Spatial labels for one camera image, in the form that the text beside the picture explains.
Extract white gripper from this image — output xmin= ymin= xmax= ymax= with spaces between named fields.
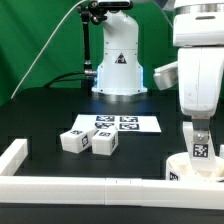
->
xmin=154 ymin=47 xmax=224 ymax=144

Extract white round stool seat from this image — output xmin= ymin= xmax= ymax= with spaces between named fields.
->
xmin=166 ymin=152 xmax=224 ymax=182

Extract white marker sheet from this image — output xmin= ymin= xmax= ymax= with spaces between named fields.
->
xmin=73 ymin=114 xmax=161 ymax=133

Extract white right fence wall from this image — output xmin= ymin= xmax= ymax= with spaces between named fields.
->
xmin=219 ymin=144 xmax=224 ymax=159

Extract white fence wall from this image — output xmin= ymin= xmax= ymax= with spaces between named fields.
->
xmin=0 ymin=139 xmax=28 ymax=176
xmin=219 ymin=144 xmax=224 ymax=159
xmin=0 ymin=176 xmax=224 ymax=210

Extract white front fence wall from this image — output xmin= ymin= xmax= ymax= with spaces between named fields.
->
xmin=0 ymin=176 xmax=224 ymax=210

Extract black cables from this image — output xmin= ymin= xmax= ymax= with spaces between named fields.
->
xmin=43 ymin=69 xmax=98 ymax=89

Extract black camera on mount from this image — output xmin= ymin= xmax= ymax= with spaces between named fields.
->
xmin=90 ymin=0 xmax=133 ymax=10

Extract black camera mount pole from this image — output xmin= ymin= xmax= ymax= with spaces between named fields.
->
xmin=78 ymin=1 xmax=107 ymax=70

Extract white cable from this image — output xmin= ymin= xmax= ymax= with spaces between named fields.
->
xmin=10 ymin=0 xmax=88 ymax=100

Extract white left fence wall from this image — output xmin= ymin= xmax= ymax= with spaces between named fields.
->
xmin=0 ymin=139 xmax=28 ymax=176

